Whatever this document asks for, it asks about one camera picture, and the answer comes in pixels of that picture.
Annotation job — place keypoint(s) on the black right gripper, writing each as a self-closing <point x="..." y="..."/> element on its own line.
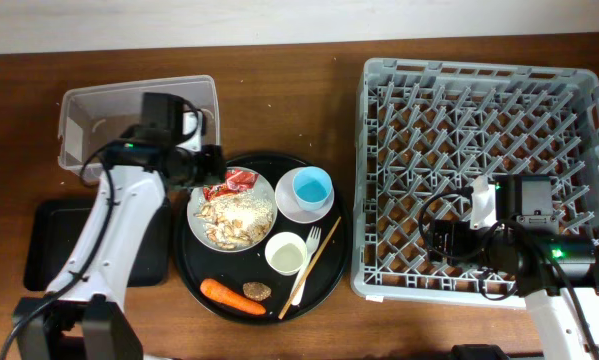
<point x="458" y="231"/>

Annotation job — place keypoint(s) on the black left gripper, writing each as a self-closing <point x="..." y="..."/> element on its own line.
<point x="215" y="166"/>

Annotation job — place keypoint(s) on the red snack wrapper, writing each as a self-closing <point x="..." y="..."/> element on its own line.
<point x="237" y="181"/>

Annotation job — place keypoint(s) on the grey plate with food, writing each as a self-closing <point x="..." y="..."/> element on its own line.
<point x="233" y="223"/>

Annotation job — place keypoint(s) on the light blue plastic cup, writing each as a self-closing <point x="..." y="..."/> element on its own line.
<point x="311" y="186"/>

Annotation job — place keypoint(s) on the small white cup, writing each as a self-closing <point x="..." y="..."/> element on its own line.
<point x="285" y="253"/>

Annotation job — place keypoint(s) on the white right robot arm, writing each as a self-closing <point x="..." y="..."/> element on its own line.
<point x="514" y="229"/>

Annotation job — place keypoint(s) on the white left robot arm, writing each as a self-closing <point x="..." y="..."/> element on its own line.
<point x="81" y="314"/>

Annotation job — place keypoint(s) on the clear plastic waste bin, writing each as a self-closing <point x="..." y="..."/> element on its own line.
<point x="90" y="117"/>

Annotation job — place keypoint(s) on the grey plastic dishwasher rack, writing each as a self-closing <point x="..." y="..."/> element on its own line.
<point x="424" y="128"/>

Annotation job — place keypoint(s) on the round black tray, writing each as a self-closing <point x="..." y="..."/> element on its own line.
<point x="197" y="262"/>

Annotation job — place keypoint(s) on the orange carrot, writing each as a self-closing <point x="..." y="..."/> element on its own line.
<point x="217" y="292"/>

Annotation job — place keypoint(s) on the white plastic fork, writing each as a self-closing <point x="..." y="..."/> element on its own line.
<point x="312" y="244"/>

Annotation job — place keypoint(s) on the brown cookie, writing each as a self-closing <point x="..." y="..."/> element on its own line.
<point x="256" y="291"/>

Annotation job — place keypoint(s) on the black rectangular tray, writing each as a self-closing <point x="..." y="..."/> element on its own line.
<point x="57" y="226"/>

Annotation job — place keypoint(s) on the wooden chopstick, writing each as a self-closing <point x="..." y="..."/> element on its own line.
<point x="309" y="269"/>

